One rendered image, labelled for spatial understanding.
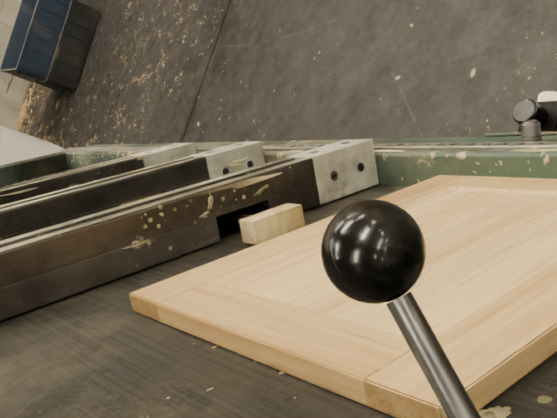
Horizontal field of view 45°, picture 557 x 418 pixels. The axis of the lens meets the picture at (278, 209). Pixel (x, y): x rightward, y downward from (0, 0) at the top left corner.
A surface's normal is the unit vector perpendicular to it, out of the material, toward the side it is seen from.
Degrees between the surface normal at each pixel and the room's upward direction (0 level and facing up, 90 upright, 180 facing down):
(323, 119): 0
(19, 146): 90
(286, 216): 90
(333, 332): 60
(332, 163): 90
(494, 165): 30
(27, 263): 90
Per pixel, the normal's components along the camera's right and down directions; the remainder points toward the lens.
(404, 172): -0.76, 0.27
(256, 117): -0.74, -0.26
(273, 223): 0.62, 0.07
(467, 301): -0.17, -0.96
